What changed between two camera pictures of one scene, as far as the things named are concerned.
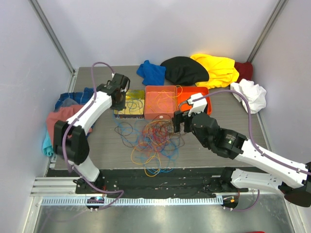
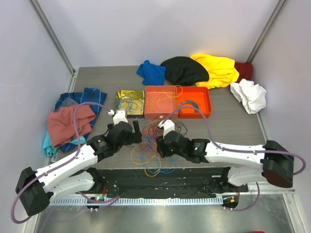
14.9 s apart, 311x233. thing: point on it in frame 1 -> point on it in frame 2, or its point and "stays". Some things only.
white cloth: [255, 94] stays
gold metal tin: [135, 106] stays
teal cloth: [47, 149] stays
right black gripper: [180, 117] -> [162, 148]
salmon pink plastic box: [161, 102] stays
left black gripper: [122, 106] -> [135, 137]
